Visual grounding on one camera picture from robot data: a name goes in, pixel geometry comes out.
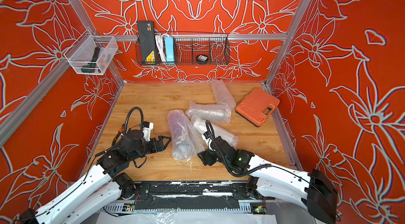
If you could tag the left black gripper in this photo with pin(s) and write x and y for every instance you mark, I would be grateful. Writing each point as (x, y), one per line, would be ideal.
(162, 146)

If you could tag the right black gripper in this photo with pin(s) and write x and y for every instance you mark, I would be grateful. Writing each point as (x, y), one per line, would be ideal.
(203, 155)

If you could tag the bubble wrap sheet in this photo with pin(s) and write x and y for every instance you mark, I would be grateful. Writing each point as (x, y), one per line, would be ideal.
(195, 137)

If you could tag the bubble clear vase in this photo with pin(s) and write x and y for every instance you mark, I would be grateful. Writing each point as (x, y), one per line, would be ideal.
(199, 124)

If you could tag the purple blue glass vase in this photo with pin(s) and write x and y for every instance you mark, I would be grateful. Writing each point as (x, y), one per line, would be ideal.
(183, 147)

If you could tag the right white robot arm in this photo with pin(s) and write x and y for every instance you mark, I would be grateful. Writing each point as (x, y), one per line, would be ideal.
(312, 191)

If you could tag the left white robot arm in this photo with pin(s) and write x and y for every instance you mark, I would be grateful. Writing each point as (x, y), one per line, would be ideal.
(105, 182)

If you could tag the bubble wrapped bundle middle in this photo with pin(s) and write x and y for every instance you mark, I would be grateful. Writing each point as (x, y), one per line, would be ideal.
(212, 112)

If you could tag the bubble wrapped bundle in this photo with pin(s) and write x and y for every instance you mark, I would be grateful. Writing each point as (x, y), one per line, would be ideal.
(222, 95)
(212, 112)

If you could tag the bubble wrapped bundle rear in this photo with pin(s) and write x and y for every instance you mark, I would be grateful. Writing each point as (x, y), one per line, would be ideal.
(222, 95)

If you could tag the orange plastic tool case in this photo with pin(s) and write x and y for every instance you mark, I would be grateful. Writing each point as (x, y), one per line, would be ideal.
(257, 106)

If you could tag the small black round device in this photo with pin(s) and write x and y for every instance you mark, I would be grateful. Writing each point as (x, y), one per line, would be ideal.
(202, 59)

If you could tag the light blue box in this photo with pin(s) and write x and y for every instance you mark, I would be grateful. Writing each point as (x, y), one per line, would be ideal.
(169, 46)

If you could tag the black box with yellow label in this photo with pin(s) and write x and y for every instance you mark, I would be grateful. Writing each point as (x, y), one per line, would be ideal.
(146, 37)

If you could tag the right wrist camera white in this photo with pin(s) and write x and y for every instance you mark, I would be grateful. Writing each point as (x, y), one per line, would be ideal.
(207, 139)

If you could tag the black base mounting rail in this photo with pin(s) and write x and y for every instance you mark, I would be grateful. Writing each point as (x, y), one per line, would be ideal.
(215, 196)

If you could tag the black wire wall basket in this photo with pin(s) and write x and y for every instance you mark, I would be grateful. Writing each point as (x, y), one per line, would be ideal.
(188, 45)

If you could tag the dark green handled tool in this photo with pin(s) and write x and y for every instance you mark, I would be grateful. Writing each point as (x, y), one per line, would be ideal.
(91, 66)

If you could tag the clear acrylic wall bin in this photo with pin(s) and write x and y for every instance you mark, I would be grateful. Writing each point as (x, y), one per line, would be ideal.
(81, 51)

